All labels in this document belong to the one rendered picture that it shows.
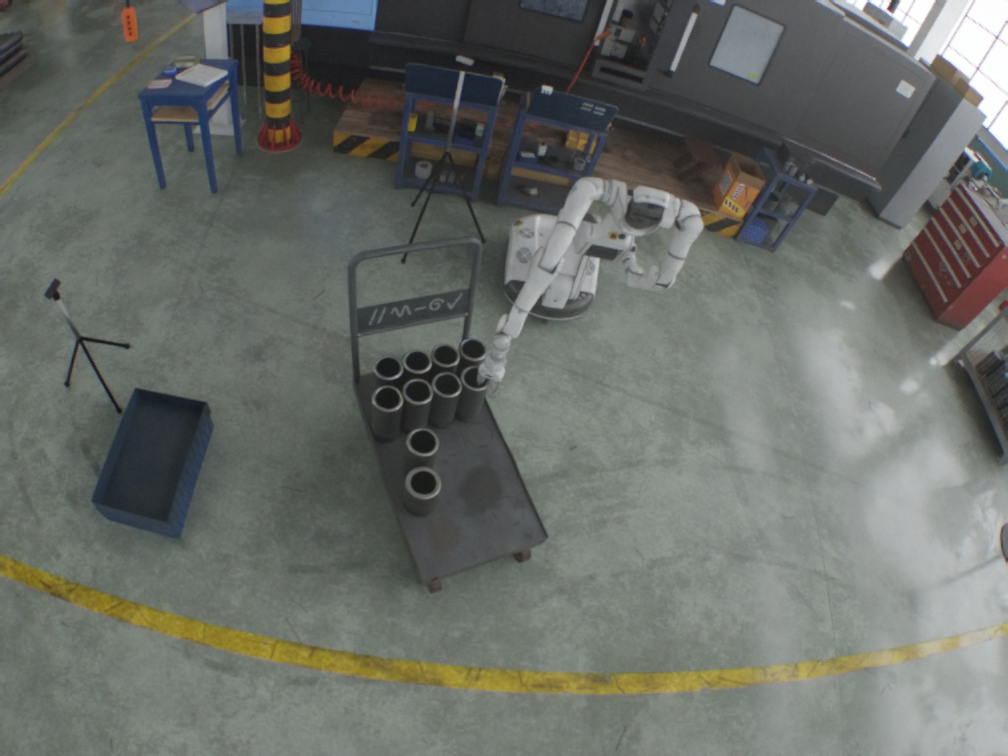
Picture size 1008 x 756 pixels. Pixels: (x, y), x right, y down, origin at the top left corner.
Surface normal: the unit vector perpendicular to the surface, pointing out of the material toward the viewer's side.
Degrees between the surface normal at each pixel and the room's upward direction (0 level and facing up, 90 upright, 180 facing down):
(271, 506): 0
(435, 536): 0
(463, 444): 0
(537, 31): 87
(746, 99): 87
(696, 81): 87
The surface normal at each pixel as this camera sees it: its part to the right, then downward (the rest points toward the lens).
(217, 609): 0.21, -0.56
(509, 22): -0.04, 0.78
